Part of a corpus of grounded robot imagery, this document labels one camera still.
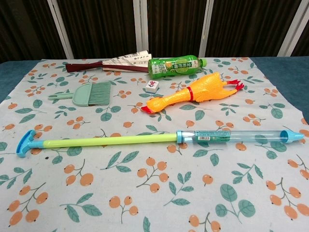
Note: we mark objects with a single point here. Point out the yellow-green plastic rod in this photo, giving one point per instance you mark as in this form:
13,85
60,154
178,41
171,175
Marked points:
108,139

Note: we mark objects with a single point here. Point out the clear blue plastic tube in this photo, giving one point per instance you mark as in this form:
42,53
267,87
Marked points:
253,138

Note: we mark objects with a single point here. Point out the white mahjong tile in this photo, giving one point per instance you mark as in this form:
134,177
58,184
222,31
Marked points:
152,86

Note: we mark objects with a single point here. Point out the green plastic drink bottle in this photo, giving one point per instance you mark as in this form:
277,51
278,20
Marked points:
176,67

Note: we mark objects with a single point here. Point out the yellow rubber chicken toy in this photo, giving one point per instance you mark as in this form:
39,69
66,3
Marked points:
205,90

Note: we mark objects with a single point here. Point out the small green hand brush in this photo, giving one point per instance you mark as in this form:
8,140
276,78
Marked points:
99,93

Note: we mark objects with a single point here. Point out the floral fruit print tablecloth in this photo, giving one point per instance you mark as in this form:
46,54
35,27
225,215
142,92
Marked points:
154,193

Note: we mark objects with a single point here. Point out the folding paper fan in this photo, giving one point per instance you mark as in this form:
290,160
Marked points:
79,67

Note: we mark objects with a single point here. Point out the white frame post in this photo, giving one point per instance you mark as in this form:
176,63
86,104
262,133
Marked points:
293,29
140,29
206,29
60,29

